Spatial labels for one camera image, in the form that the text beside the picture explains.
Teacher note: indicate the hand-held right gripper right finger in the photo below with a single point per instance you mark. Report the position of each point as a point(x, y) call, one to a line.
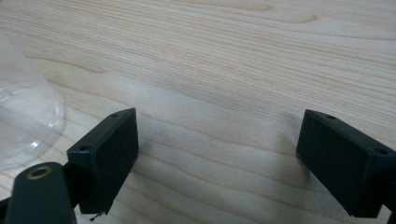
point(345, 161)

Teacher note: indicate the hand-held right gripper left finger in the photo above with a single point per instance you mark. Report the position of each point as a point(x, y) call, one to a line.
point(106, 155)

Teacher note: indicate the clear plastic cup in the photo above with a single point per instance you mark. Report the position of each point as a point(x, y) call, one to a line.
point(25, 118)

